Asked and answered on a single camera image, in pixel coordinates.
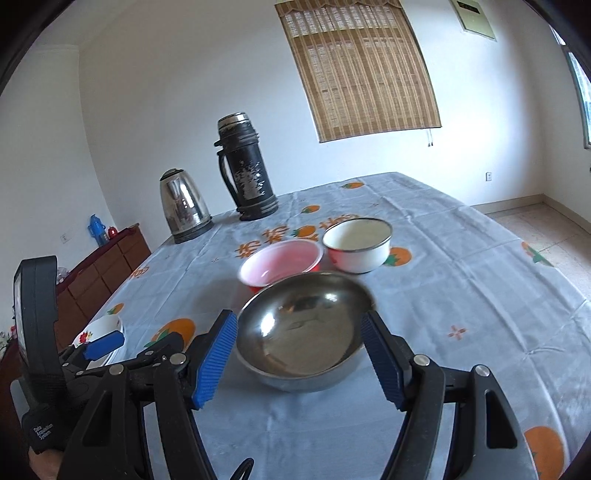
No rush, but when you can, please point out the person's left forearm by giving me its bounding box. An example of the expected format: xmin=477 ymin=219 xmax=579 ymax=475
xmin=28 ymin=450 xmax=61 ymax=480

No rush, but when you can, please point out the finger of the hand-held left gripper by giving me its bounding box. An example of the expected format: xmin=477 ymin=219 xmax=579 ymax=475
xmin=136 ymin=331 xmax=185 ymax=366
xmin=60 ymin=330 xmax=126 ymax=371

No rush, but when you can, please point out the stainless steel bowl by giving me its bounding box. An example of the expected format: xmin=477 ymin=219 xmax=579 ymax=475
xmin=235 ymin=271 xmax=376 ymax=393

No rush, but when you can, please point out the worn black thermos flask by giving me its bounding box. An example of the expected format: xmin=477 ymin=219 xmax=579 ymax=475
xmin=213 ymin=112 xmax=279 ymax=222

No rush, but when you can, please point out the framed wall panel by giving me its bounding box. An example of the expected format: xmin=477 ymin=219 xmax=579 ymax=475
xmin=450 ymin=0 xmax=497 ymax=42

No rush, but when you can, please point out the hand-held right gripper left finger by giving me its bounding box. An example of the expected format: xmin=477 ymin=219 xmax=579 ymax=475
xmin=58 ymin=309 xmax=239 ymax=480

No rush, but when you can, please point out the stainless steel electric kettle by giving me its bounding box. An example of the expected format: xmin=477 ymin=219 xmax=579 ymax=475
xmin=159 ymin=168 xmax=214 ymax=244

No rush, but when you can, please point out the orange print grey tablecloth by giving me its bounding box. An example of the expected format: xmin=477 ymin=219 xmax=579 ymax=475
xmin=9 ymin=172 xmax=585 ymax=480

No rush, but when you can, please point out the white enamel bowl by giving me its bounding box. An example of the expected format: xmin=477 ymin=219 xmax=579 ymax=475
xmin=322 ymin=217 xmax=393 ymax=275

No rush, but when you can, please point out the red plastic bowl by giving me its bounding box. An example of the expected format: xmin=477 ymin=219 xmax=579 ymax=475
xmin=238 ymin=239 xmax=324 ymax=295

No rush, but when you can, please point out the red flower white plate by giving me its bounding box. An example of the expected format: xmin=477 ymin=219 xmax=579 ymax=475
xmin=73 ymin=315 xmax=125 ymax=370

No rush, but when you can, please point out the bamboo window blind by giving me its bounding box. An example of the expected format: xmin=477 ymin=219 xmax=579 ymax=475
xmin=274 ymin=0 xmax=443 ymax=144

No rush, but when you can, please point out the black cable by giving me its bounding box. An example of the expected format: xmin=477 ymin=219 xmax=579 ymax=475
xmin=225 ymin=457 xmax=256 ymax=480

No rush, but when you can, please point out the white framed window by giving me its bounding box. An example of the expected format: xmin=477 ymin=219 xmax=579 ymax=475
xmin=549 ymin=25 xmax=591 ymax=151

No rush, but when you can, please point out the dark wooden sideboard cabinet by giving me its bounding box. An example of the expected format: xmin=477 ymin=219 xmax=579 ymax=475
xmin=55 ymin=223 xmax=152 ymax=344

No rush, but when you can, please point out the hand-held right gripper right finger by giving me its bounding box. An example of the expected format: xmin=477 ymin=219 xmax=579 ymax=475
xmin=360 ymin=311 xmax=543 ymax=480

